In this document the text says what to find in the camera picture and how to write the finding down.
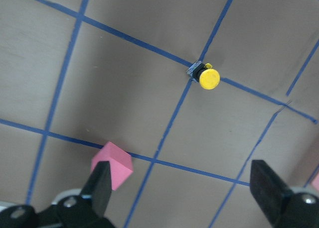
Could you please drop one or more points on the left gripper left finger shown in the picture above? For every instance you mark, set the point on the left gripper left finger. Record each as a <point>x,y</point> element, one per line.
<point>98,188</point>

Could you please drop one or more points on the yellow push button switch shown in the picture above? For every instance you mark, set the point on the yellow push button switch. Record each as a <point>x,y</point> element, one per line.
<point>204,74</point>

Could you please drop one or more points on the pink cube near centre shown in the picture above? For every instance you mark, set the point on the pink cube near centre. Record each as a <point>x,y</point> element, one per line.
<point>121,165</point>

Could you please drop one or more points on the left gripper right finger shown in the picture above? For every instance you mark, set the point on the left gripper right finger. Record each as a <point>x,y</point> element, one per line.
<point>270,192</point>

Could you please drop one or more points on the pink plastic bin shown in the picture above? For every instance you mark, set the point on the pink plastic bin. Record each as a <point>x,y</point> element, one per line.
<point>315,182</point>

